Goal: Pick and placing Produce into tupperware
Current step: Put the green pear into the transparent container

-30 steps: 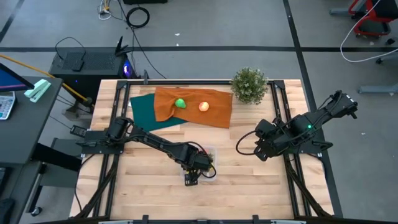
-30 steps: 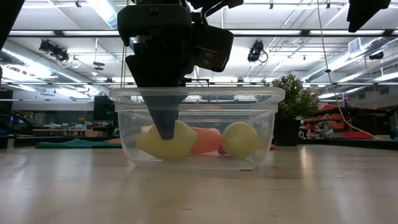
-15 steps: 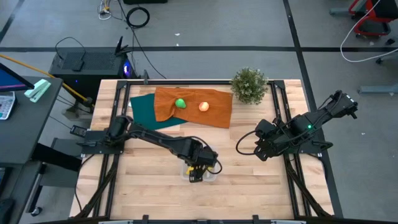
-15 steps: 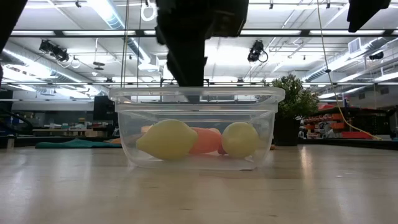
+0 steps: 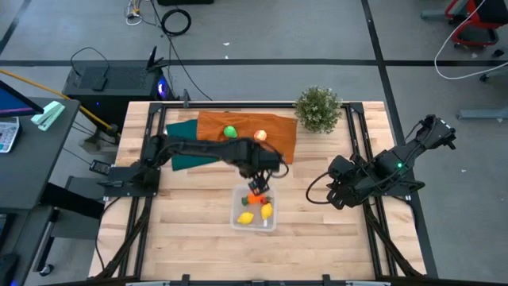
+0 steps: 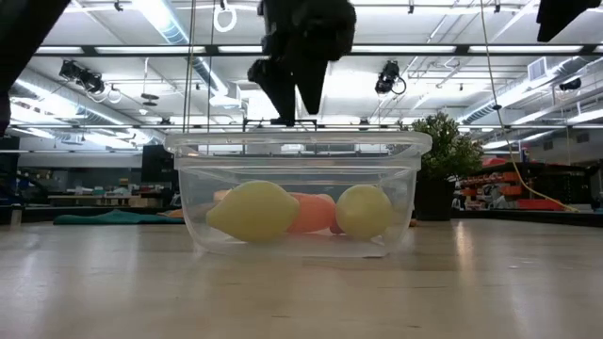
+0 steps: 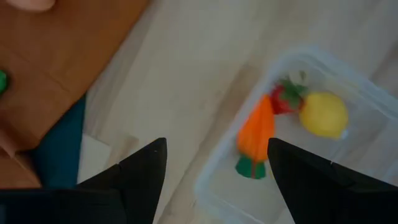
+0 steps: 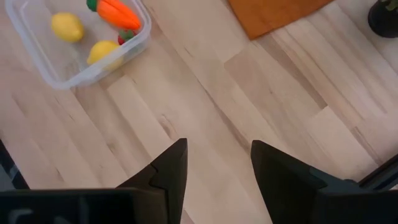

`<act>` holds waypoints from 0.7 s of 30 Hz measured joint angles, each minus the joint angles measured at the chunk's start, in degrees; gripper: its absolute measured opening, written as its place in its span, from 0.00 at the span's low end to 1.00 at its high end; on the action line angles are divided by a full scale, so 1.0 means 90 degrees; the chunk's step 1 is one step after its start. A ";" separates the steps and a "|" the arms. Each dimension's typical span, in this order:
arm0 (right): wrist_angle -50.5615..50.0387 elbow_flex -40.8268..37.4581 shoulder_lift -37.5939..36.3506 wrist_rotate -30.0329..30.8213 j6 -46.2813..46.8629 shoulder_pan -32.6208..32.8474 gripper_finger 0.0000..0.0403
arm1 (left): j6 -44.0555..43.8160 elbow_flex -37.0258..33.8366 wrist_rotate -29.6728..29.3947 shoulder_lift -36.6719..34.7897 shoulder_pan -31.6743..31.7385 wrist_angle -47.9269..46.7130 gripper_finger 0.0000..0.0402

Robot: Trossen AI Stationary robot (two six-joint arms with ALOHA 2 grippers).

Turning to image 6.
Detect clear plastic tupperware container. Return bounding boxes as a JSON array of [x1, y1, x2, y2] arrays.
[[163, 130, 433, 259]]

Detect white coiled cable loops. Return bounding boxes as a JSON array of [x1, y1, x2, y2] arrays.
[[87, 83, 123, 105]]

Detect green potted plant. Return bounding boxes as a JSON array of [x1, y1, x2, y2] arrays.
[[398, 111, 485, 180]]

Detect green mat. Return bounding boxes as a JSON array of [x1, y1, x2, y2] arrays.
[[52, 210, 185, 226]]

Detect yellow lemon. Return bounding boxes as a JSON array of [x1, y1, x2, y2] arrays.
[[205, 179, 302, 245]]

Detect orange fruit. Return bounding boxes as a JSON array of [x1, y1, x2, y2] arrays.
[[285, 192, 337, 234]]

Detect black ceiling camera with cable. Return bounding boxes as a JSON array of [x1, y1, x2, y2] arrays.
[[375, 59, 408, 96]]

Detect shelf with red bins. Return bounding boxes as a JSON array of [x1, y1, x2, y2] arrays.
[[450, 157, 590, 213]]

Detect white ceiling vent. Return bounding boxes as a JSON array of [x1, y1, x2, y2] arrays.
[[527, 56, 548, 83]]

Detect black monitor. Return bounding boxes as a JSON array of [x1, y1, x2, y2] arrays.
[[140, 144, 179, 185]]

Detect black plant pot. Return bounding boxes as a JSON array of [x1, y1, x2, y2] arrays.
[[414, 175, 456, 222]]

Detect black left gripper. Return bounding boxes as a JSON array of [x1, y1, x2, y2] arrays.
[[247, 0, 358, 127]]

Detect yellow hanging cable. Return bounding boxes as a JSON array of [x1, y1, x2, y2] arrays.
[[479, 0, 581, 214]]

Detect cluttered wooden workbench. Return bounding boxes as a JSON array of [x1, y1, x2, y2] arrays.
[[46, 177, 166, 209]]

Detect long black ceiling camera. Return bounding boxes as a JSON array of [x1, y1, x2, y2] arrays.
[[58, 59, 106, 94]]

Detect yellow round fruit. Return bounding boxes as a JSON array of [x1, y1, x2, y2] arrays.
[[334, 184, 394, 242]]

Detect white hanging cable ring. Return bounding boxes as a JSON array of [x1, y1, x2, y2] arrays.
[[213, 0, 238, 34]]

